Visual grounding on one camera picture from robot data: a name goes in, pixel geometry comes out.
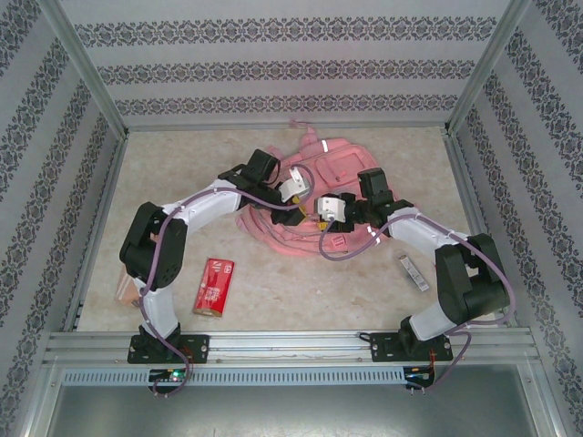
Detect pink school backpack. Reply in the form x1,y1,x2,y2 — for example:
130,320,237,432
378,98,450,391
234,117,389,259

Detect grey narrow pen pack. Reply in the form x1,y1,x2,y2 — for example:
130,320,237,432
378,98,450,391
397,253,431,293

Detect red box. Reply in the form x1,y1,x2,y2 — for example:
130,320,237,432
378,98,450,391
190,256,237,320

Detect tan long item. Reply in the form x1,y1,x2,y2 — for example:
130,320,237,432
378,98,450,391
113,230,162,307

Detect right controller circuit board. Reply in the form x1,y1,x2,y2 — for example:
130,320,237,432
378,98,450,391
404,365,437,388

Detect controller circuit board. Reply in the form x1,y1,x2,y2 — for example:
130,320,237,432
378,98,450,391
404,365,437,388
148,367,191,384

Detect grey metal tray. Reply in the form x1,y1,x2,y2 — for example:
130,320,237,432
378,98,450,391
43,363,564,437

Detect left controller circuit board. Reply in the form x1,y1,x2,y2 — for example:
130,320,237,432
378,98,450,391
148,367,191,384

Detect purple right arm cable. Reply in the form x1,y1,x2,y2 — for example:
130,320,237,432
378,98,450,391
317,211,516,395

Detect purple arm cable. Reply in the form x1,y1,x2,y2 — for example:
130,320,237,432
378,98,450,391
136,164,315,397
317,211,516,395

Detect aluminium mounting rail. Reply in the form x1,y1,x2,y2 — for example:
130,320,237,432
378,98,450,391
43,328,538,369

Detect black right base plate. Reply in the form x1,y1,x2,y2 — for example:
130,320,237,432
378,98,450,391
369,330,459,364

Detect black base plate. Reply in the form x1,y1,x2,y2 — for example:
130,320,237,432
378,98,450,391
127,333,210,365
369,330,459,364

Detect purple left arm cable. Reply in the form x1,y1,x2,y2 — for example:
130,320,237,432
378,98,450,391
136,164,315,397

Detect slotted grey cable duct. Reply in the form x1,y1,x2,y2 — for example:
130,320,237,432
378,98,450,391
61,367,406,388

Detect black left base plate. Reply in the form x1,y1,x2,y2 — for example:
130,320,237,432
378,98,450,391
127,333,210,365

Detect right aluminium frame post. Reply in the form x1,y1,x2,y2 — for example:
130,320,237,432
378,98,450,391
444,0,534,136

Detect aluminium frame post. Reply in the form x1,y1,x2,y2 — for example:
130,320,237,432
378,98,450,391
444,0,534,136
38,0,131,140

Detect left aluminium frame post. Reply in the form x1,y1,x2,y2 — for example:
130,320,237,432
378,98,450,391
38,0,131,140

